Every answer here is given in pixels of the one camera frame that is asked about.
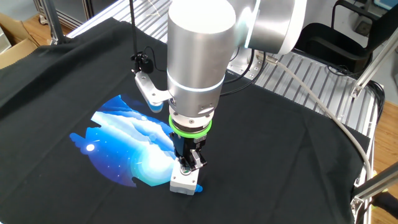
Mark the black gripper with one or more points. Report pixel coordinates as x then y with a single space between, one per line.
188 144

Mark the white green push-button box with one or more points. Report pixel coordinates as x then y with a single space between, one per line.
183 183

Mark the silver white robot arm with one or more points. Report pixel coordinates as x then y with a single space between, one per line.
199 46

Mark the black T-shirt with blue print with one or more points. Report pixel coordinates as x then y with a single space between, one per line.
264 155

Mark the black office chair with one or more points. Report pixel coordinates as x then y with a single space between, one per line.
335 43

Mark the brown cardboard box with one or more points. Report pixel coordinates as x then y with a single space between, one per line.
18 49

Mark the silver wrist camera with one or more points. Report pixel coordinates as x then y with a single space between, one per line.
149 90

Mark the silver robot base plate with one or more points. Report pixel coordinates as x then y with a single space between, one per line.
252 73

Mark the aluminium frame strut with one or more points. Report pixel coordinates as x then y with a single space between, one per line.
373 65
376 183

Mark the dark frame post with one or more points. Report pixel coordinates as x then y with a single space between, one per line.
56 25

